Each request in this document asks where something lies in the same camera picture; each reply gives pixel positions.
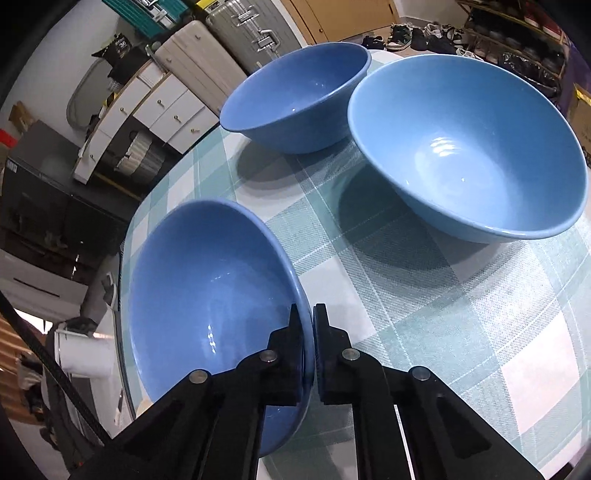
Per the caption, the white drawer desk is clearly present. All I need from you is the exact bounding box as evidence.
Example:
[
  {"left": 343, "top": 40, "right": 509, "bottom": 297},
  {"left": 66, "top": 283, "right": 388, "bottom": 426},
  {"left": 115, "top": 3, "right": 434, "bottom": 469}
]
[{"left": 72, "top": 61, "right": 218, "bottom": 184}]

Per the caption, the white cylindrical appliance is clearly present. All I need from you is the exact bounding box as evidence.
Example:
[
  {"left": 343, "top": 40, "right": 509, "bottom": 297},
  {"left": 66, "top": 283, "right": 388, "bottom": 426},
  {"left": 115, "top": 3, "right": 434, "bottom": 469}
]
[{"left": 53, "top": 328, "right": 116, "bottom": 379}]

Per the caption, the black cable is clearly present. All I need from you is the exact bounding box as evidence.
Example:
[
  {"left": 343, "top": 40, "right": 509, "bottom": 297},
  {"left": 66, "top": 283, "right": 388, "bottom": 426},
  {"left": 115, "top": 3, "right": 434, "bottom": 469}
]
[{"left": 0, "top": 290, "right": 112, "bottom": 446}]

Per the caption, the shoe rack with shoes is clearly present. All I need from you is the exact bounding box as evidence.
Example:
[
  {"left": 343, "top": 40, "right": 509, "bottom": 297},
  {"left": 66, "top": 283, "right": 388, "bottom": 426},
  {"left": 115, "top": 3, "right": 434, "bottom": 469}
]
[{"left": 457, "top": 1, "right": 570, "bottom": 100}]

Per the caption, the beige suitcase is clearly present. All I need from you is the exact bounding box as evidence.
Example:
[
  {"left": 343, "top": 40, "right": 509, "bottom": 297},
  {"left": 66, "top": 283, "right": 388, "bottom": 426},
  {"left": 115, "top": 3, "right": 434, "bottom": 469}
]
[{"left": 155, "top": 20, "right": 246, "bottom": 116}]

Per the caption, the woven laundry basket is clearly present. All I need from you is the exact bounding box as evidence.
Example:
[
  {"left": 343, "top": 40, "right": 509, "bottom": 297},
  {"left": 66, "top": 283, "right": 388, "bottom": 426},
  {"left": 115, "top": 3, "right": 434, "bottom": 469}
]
[{"left": 114, "top": 130, "right": 165, "bottom": 186}]

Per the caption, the teal suitcase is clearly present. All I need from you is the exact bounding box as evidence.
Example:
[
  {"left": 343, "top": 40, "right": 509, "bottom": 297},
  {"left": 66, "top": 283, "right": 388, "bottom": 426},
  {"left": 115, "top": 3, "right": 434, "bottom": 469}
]
[{"left": 102, "top": 0, "right": 189, "bottom": 39}]

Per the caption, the silver suitcase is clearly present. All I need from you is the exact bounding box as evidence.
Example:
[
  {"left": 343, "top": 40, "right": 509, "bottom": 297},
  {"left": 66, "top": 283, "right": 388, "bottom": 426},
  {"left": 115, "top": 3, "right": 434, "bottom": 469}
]
[{"left": 206, "top": 0, "right": 301, "bottom": 74}]

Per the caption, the black refrigerator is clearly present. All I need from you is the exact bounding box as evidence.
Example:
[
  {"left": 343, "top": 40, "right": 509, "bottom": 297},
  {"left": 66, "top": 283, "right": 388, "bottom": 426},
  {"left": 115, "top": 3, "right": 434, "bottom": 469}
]
[{"left": 1, "top": 121, "right": 139, "bottom": 285}]

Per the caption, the blue bowl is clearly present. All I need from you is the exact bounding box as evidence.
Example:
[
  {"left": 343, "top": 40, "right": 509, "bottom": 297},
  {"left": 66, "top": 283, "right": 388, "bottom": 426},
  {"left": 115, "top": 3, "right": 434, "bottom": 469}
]
[
  {"left": 128, "top": 199, "right": 315, "bottom": 456},
  {"left": 348, "top": 54, "right": 588, "bottom": 244},
  {"left": 219, "top": 42, "right": 372, "bottom": 154}
]

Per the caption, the teal checked tablecloth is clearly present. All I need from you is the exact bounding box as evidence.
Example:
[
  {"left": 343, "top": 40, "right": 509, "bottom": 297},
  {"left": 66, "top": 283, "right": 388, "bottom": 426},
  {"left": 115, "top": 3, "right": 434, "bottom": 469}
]
[{"left": 119, "top": 128, "right": 590, "bottom": 476}]

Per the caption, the cardboard box on floor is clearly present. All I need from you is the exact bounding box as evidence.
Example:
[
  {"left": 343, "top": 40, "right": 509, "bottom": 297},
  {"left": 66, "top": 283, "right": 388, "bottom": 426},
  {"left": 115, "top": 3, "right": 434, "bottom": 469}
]
[{"left": 568, "top": 83, "right": 591, "bottom": 154}]

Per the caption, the wooden door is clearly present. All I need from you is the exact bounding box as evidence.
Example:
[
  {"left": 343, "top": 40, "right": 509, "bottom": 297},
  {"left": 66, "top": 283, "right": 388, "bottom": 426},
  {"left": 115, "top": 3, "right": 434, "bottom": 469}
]
[{"left": 281, "top": 0, "right": 400, "bottom": 44}]

